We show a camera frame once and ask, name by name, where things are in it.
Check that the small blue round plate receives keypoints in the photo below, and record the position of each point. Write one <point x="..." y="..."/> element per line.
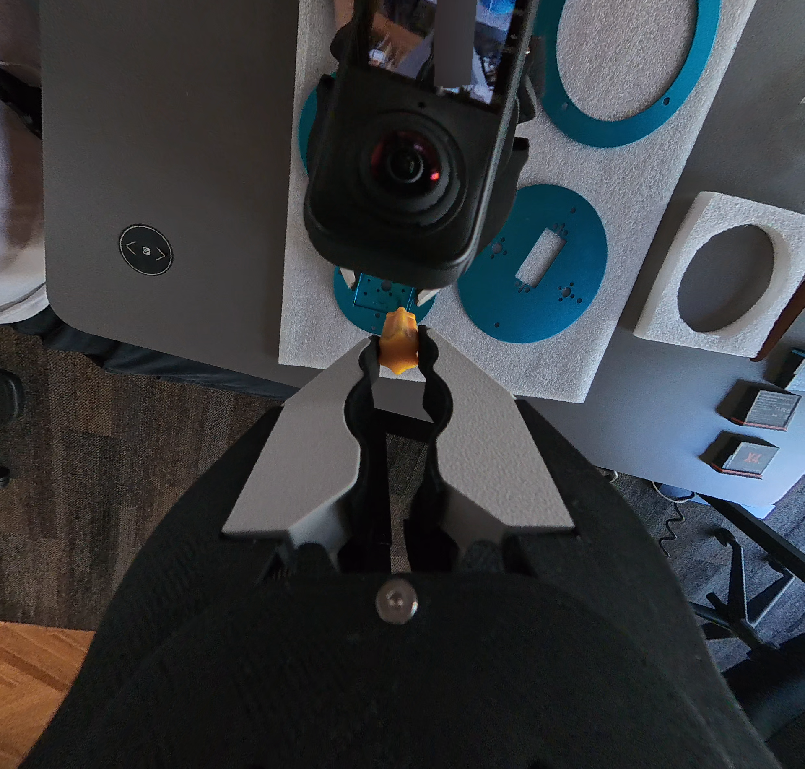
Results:
<point x="346" y="307"/>

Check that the blue metal bracket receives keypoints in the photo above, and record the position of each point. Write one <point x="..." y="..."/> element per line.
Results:
<point x="377" y="297"/>

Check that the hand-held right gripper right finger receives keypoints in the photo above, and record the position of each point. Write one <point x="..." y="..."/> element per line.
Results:
<point x="497" y="461"/>

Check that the wood edged grey table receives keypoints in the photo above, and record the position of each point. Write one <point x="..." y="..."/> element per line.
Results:
<point x="780" y="329"/>

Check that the white foam frame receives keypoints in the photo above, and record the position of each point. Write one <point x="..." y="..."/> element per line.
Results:
<point x="666" y="316"/>

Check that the black box with red mark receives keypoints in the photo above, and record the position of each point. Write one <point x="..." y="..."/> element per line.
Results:
<point x="748" y="458"/>

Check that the round desk control panel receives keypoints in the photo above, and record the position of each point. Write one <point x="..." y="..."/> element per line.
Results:
<point x="146" y="250"/>

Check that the black box with grey label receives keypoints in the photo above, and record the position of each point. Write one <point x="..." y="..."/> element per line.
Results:
<point x="770" y="407"/>

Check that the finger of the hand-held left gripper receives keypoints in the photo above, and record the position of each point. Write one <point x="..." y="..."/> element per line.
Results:
<point x="427" y="294"/>
<point x="344" y="273"/>

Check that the dark grey desk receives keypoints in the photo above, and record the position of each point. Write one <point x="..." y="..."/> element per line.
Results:
<point x="170" y="121"/>

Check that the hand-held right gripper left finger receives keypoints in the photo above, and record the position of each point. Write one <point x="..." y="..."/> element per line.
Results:
<point x="302" y="461"/>

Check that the dark teal box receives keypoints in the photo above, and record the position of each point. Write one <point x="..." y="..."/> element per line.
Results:
<point x="795" y="369"/>

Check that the black office chair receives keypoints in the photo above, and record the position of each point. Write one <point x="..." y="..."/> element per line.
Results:
<point x="9" y="398"/>
<point x="723" y="618"/>

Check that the white foam sheet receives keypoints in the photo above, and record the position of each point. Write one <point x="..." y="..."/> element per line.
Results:
<point x="629" y="171"/>

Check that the teal disc with rectangular hole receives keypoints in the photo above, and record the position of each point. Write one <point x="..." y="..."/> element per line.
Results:
<point x="490" y="303"/>

